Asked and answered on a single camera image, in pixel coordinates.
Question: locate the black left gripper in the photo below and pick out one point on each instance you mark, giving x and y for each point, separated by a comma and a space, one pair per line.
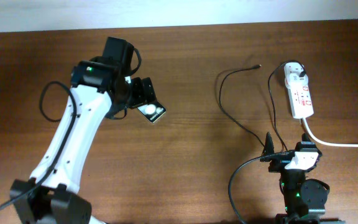
140, 96

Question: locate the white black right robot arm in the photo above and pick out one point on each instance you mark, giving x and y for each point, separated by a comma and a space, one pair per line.
304, 198

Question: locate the white charger adapter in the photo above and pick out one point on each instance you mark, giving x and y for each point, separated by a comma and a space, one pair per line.
294, 80

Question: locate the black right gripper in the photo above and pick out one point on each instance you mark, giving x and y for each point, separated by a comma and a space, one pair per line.
278, 164

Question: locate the black smartphone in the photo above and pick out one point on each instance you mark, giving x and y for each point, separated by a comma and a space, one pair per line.
152, 111

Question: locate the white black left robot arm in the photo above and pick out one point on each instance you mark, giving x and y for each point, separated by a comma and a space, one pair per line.
99, 88

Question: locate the white power strip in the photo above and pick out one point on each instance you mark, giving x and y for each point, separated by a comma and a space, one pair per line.
300, 98

